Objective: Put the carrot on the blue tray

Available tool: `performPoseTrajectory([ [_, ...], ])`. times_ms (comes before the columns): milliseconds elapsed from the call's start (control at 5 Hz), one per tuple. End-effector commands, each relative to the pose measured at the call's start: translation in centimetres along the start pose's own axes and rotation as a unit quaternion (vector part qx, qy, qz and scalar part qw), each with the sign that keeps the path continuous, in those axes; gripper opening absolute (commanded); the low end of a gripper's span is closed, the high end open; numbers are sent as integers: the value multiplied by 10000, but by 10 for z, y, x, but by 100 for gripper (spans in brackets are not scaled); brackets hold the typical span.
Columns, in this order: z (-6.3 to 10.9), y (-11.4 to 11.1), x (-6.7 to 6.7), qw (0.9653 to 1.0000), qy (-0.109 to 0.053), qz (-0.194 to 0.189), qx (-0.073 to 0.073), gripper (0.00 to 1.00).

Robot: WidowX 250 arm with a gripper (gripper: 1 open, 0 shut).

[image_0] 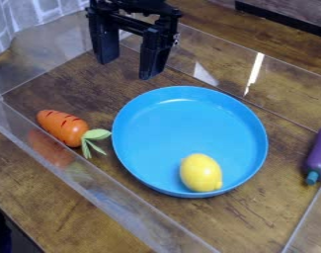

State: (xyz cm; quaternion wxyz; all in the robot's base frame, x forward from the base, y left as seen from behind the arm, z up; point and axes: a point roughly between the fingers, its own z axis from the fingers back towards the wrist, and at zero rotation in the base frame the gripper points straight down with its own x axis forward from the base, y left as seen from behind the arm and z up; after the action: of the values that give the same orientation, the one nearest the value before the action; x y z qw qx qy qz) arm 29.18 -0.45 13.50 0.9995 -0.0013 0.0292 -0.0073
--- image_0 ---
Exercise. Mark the blue round tray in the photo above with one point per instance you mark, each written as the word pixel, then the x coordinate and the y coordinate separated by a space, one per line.
pixel 175 121

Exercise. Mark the orange toy carrot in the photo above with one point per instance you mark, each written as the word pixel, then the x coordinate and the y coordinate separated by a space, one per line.
pixel 71 131

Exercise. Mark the dark bar in background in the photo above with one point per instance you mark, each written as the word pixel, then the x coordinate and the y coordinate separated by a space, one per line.
pixel 278 18

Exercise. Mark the yellow toy lemon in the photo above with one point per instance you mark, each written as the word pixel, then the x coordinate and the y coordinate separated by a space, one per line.
pixel 201 173

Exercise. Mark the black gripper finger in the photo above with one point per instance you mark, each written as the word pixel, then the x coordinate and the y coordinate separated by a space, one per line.
pixel 155 47
pixel 105 38

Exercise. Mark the clear acrylic enclosure wall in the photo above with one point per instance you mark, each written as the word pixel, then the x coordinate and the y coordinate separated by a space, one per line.
pixel 85 205

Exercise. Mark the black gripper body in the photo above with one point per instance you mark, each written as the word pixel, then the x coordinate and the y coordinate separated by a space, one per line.
pixel 111 8

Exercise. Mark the purple toy eggplant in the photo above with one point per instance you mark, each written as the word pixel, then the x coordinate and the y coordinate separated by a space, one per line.
pixel 313 162

